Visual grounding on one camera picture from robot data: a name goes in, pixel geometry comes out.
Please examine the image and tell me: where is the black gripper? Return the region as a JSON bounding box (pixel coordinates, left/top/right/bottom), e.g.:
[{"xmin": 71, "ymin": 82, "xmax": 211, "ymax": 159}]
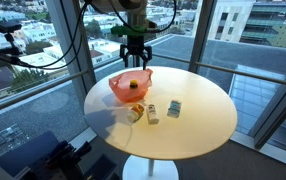
[{"xmin": 119, "ymin": 35, "xmax": 153, "ymax": 71}]

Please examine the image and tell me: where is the white bottle orange label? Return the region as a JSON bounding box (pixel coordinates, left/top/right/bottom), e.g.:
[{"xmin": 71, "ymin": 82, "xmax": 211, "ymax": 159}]
[{"xmin": 126, "ymin": 103, "xmax": 145, "ymax": 124}]

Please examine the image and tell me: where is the plain white bottle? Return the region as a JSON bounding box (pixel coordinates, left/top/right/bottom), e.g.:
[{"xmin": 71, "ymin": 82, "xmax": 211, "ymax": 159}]
[{"xmin": 146, "ymin": 103, "xmax": 160, "ymax": 125}]

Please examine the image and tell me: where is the orange plastic bag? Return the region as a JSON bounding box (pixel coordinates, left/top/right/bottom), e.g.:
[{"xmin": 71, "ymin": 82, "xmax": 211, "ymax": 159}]
[{"xmin": 108, "ymin": 68, "xmax": 154, "ymax": 103}]

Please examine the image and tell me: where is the blue white floss box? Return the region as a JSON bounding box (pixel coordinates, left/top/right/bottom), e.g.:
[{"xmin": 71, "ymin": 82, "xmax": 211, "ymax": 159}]
[{"xmin": 166, "ymin": 99, "xmax": 183, "ymax": 119}]

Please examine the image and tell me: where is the white building outside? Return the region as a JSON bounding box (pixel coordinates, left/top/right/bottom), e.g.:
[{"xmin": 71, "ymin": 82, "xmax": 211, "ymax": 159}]
[{"xmin": 216, "ymin": 0, "xmax": 256, "ymax": 43}]

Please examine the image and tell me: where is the grey metal window handrail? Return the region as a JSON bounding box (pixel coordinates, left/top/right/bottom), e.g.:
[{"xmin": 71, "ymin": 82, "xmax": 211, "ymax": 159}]
[
  {"xmin": 152, "ymin": 53, "xmax": 286, "ymax": 90},
  {"xmin": 0, "ymin": 69, "xmax": 91, "ymax": 118}
]

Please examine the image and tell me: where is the white round table base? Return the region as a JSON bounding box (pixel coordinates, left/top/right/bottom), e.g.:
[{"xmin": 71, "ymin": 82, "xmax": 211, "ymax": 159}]
[{"xmin": 122, "ymin": 154, "xmax": 180, "ymax": 180}]

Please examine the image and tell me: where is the black equipment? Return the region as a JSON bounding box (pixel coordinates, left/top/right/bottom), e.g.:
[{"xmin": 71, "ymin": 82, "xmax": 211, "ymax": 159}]
[{"xmin": 24, "ymin": 140, "xmax": 119, "ymax": 180}]

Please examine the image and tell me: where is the green glass building outside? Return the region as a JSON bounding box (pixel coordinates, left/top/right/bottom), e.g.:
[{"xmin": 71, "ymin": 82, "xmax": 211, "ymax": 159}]
[{"xmin": 239, "ymin": 1, "xmax": 286, "ymax": 48}]

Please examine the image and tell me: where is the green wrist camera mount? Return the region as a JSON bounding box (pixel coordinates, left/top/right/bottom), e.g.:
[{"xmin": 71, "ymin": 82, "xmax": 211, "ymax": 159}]
[{"xmin": 110, "ymin": 24, "xmax": 158, "ymax": 37}]

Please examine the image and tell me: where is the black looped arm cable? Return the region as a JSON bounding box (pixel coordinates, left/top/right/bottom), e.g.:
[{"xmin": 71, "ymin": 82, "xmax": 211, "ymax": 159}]
[{"xmin": 108, "ymin": 0, "xmax": 178, "ymax": 34}]

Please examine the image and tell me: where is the black hanging cable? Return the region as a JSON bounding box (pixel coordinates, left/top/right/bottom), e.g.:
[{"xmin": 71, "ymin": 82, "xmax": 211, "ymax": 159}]
[{"xmin": 16, "ymin": 0, "xmax": 90, "ymax": 70}]

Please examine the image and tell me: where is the black camera on stand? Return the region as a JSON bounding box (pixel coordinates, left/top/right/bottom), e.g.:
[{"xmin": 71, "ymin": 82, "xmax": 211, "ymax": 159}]
[{"xmin": 0, "ymin": 21, "xmax": 23, "ymax": 34}]

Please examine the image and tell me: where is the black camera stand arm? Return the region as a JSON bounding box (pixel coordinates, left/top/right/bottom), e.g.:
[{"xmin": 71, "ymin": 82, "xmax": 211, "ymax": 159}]
[{"xmin": 0, "ymin": 32, "xmax": 31, "ymax": 68}]

